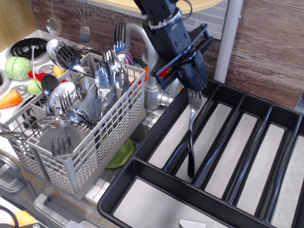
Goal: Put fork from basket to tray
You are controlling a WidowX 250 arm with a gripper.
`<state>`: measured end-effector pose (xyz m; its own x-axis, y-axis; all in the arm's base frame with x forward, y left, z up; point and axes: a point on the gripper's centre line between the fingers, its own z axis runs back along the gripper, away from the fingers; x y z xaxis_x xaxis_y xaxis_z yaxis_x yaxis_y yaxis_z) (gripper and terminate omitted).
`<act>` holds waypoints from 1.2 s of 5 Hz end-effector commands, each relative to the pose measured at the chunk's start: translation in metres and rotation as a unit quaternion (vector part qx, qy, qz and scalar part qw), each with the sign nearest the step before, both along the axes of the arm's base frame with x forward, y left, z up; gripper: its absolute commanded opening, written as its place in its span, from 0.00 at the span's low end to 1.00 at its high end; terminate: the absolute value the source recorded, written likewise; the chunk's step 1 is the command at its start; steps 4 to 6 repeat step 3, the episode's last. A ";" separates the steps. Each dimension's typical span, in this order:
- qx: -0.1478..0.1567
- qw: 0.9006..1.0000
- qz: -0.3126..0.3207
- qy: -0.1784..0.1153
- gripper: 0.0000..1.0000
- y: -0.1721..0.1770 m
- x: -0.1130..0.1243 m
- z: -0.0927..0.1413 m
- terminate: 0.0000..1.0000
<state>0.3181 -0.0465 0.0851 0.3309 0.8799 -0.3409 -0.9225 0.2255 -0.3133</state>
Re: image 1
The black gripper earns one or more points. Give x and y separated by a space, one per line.
179 49

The silver metal fork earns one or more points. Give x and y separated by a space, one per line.
196 104

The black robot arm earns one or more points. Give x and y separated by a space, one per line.
159 8

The silver fork beside spoon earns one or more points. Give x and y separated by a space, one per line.
115 65

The tall silver fork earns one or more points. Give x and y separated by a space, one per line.
120 50

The black cutlery tray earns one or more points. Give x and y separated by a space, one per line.
249 167

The silver fork middle basket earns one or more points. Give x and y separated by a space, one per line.
88 123

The grey plastic cutlery basket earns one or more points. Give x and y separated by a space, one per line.
92 150

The light blue toy cup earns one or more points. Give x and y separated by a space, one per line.
166 88

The red toy pepper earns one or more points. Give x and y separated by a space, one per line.
165 72

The silver toy faucet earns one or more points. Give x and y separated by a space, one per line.
155 97

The light wooden shelf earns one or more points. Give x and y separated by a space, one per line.
197 5

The grey metal pole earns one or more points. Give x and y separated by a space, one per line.
233 16

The purple toy onion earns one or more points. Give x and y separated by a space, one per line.
128 59

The large silver spoon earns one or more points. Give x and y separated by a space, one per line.
104 84

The green toy leaf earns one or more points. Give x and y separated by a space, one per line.
122 155

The hanging metal spatula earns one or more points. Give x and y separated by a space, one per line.
84 29

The yellow toy fruit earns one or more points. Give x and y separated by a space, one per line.
58 72

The big silver serving spoon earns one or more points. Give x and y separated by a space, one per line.
53 106

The hanging round metal strainer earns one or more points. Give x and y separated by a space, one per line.
53 25

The dark silver spoon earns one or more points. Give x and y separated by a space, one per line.
48 83

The red toy piece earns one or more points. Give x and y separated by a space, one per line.
38 76

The green toy apple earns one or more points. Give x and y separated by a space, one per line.
34 87

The black stove coil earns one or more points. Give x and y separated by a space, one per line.
23 48

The green toy cabbage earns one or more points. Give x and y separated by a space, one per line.
17 68

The orange toy carrot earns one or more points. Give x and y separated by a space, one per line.
11 99

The orange toy at corner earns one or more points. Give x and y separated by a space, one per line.
24 218

